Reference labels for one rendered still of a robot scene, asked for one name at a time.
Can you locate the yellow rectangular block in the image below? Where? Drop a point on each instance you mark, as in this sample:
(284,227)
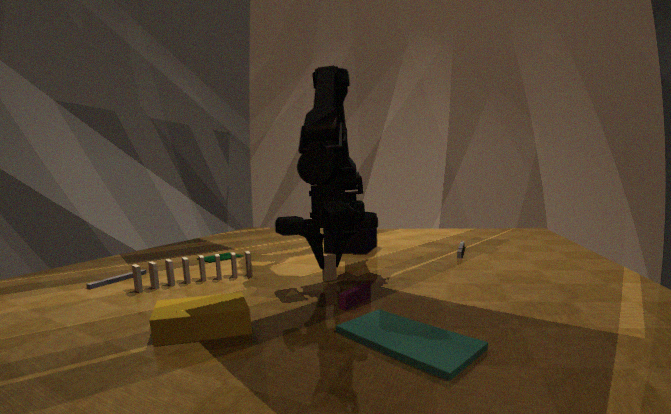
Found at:
(199,318)

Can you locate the teal flat rectangular block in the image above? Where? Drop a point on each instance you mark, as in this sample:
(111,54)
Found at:
(434,350)

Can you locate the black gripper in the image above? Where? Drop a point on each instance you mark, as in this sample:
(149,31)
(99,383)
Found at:
(308,228)

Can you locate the green rectangular block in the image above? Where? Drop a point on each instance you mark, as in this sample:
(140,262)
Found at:
(223,256)

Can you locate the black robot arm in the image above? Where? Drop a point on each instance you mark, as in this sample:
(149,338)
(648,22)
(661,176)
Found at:
(325,156)

